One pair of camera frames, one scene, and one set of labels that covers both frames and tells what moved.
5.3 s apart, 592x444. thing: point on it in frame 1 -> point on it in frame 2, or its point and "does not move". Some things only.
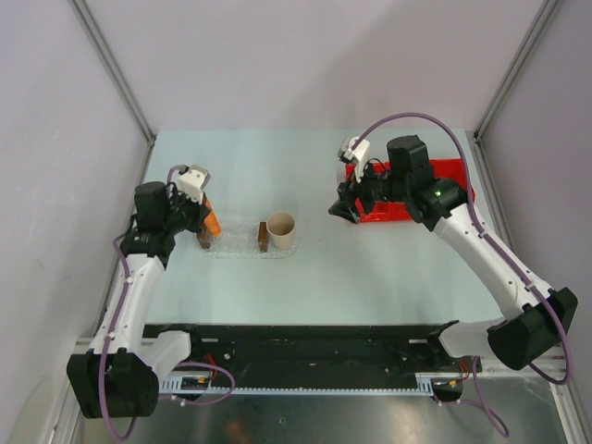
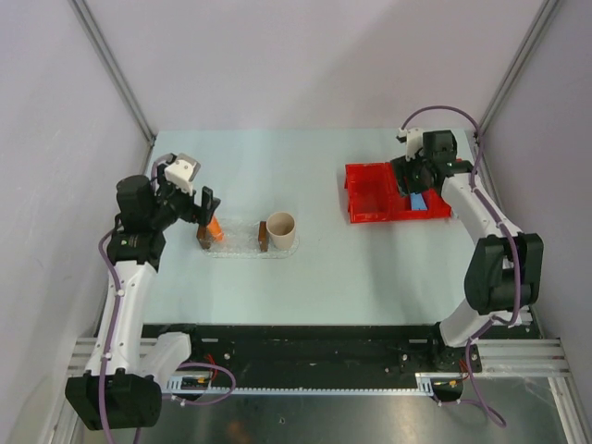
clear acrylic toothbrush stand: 234,234 does not move
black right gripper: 345,206 -> 401,168
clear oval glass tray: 240,239 does not move
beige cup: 281,230 does not move
